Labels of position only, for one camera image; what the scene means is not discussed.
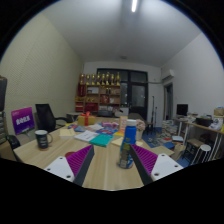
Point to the orange book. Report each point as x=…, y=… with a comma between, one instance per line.
x=119, y=133

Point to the white round stool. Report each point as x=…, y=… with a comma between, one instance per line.
x=203, y=147

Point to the blue drink bottle white cap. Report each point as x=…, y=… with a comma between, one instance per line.
x=126, y=143

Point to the ceiling tube light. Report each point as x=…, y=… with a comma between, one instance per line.
x=134, y=5

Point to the yellow gift box red ribbon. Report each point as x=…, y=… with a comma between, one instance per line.
x=86, y=120

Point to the wooden shelf unit with trophies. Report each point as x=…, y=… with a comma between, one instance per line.
x=98, y=96

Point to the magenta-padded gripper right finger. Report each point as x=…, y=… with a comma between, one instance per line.
x=145, y=160

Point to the purple sign board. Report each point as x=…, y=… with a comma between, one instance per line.
x=22, y=120

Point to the black computer monitor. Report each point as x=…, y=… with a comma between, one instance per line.
x=182, y=109

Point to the grey striped suitcase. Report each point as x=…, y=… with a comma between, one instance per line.
x=2, y=128

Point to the dark framed glass door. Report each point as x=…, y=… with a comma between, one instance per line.
x=136, y=95

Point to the black chair backrest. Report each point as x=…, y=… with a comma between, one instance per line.
x=13, y=143

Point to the orange standing card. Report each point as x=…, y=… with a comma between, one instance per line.
x=123, y=122

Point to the white wall air conditioner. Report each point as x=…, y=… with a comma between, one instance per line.
x=167, y=75

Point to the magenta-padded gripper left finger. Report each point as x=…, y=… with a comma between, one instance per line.
x=77, y=160

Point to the black microphone stand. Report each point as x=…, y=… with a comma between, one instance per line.
x=153, y=110

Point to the black office chair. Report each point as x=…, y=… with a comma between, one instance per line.
x=45, y=116

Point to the blue book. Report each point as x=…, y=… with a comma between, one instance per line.
x=106, y=131

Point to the large cream booklet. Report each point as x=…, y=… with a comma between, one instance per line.
x=116, y=142

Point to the teal book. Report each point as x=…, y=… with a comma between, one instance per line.
x=101, y=140

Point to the small cream booklet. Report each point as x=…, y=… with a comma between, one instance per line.
x=67, y=133

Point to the white booklet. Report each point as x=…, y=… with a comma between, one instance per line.
x=86, y=136

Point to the cluttered side desk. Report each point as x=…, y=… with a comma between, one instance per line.
x=203, y=126

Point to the pink box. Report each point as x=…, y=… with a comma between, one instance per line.
x=110, y=125

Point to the white printed sheet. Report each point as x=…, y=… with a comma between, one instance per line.
x=95, y=127

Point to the black mug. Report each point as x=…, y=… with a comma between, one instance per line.
x=42, y=140

